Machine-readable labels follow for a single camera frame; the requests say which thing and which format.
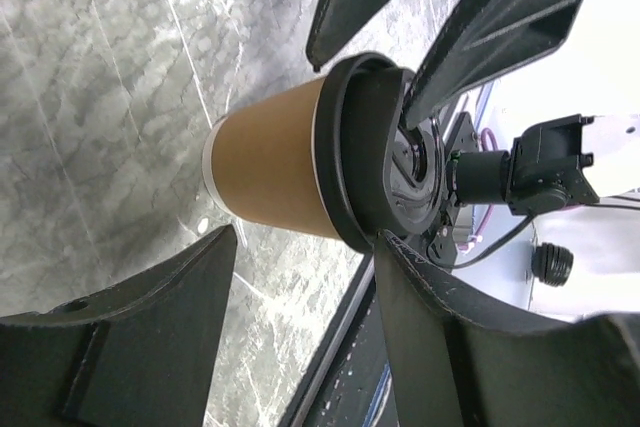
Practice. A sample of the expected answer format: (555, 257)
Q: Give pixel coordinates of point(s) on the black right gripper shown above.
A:
(480, 41)

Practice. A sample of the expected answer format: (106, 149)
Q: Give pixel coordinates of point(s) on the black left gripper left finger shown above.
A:
(139, 353)

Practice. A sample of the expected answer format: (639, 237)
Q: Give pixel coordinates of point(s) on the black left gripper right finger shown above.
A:
(460, 357)

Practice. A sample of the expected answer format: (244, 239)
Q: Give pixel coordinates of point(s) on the black plastic cup lid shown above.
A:
(373, 171)

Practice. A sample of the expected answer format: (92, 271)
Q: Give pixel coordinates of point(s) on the brown paper coffee cup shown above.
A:
(258, 163)

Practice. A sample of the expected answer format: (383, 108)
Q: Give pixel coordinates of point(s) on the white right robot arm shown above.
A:
(575, 160)

